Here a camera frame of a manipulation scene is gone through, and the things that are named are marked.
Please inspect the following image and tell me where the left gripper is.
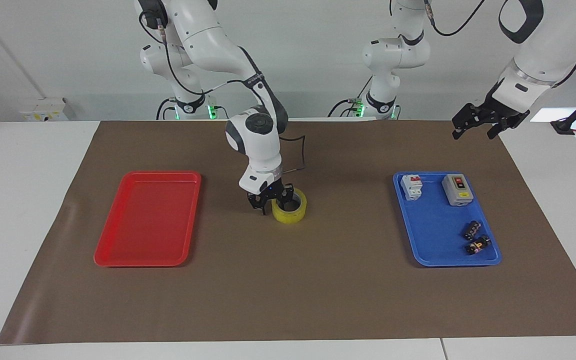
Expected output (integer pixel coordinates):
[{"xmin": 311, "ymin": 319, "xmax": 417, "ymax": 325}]
[{"xmin": 451, "ymin": 80, "xmax": 530, "ymax": 140}]

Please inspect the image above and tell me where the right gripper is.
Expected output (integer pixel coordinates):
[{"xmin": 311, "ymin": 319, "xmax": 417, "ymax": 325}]
[{"xmin": 247, "ymin": 178, "xmax": 297, "ymax": 216}]

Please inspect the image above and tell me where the yellow tape roll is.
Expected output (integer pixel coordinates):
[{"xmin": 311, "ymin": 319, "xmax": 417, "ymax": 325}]
[{"xmin": 271, "ymin": 187, "xmax": 308, "ymax": 225}]

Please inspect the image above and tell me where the white circuit breaker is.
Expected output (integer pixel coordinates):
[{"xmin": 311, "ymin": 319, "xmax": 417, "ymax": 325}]
[{"xmin": 400, "ymin": 174, "xmax": 424, "ymax": 202}]

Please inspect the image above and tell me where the small black connector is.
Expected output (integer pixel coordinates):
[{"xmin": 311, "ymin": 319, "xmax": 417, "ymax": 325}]
[
  {"xmin": 462, "ymin": 219, "xmax": 483, "ymax": 241},
  {"xmin": 464, "ymin": 235, "xmax": 492, "ymax": 256}
]

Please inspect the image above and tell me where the blue plastic tray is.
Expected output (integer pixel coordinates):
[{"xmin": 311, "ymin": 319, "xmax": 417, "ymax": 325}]
[{"xmin": 392, "ymin": 171, "xmax": 503, "ymax": 268}]

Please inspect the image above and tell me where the red plastic tray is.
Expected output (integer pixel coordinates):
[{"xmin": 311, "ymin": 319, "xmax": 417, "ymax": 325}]
[{"xmin": 93, "ymin": 170, "xmax": 203, "ymax": 268}]

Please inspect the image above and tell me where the black cable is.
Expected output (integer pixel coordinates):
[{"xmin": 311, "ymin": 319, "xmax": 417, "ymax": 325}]
[
  {"xmin": 138, "ymin": 10, "xmax": 250, "ymax": 97},
  {"xmin": 423, "ymin": 0, "xmax": 487, "ymax": 38},
  {"xmin": 155, "ymin": 96, "xmax": 179, "ymax": 121},
  {"xmin": 326, "ymin": 98, "xmax": 364, "ymax": 119},
  {"xmin": 278, "ymin": 134, "xmax": 307, "ymax": 174}
]

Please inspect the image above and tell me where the grey switch box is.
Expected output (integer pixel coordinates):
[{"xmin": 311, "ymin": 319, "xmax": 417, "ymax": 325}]
[{"xmin": 441, "ymin": 173, "xmax": 474, "ymax": 208}]

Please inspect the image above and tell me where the white wall socket box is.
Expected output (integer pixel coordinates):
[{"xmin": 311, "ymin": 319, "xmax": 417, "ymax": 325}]
[{"xmin": 19, "ymin": 97, "xmax": 78, "ymax": 122}]

